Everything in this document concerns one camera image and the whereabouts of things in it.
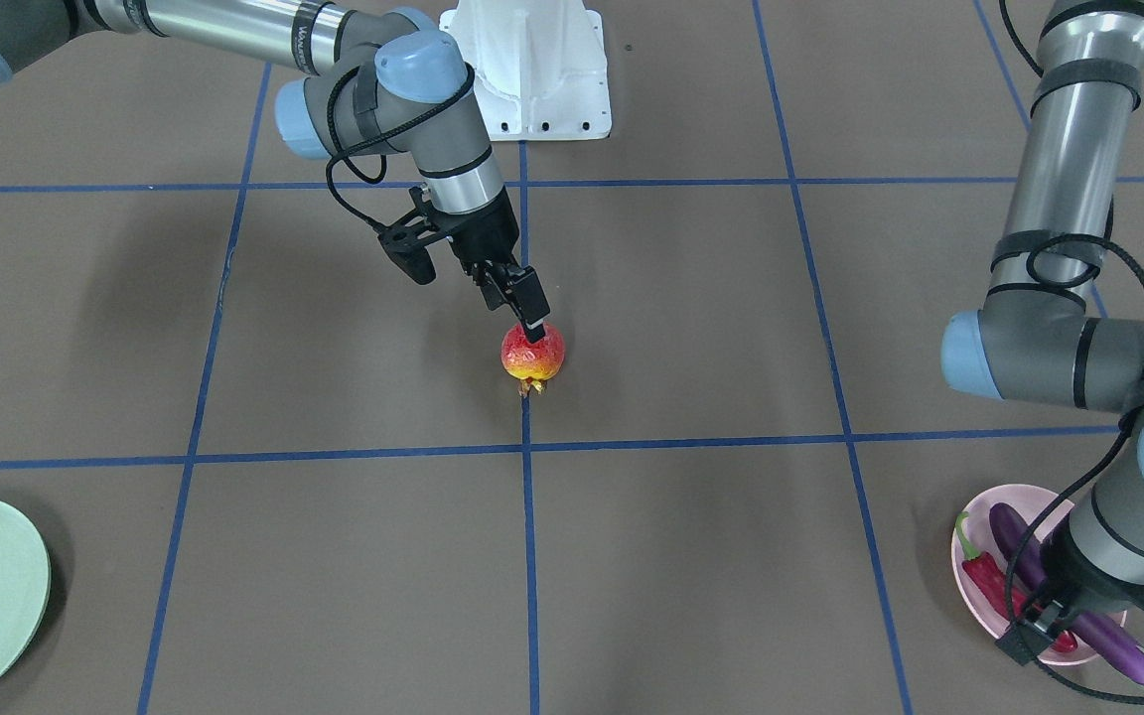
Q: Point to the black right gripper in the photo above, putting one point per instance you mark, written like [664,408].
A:
[486,235]

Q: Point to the purple eggplant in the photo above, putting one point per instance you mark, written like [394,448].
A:
[1098,631]

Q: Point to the red chili pepper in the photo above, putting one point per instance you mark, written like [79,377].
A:
[985,576]

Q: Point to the red pomegranate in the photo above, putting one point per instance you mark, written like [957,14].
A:
[532,365]

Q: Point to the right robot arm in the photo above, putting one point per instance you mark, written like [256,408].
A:
[369,85]

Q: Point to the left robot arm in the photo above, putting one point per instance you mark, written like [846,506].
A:
[1035,338]

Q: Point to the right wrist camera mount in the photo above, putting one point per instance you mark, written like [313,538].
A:
[406,241]

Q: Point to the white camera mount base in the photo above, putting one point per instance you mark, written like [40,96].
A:
[541,68]

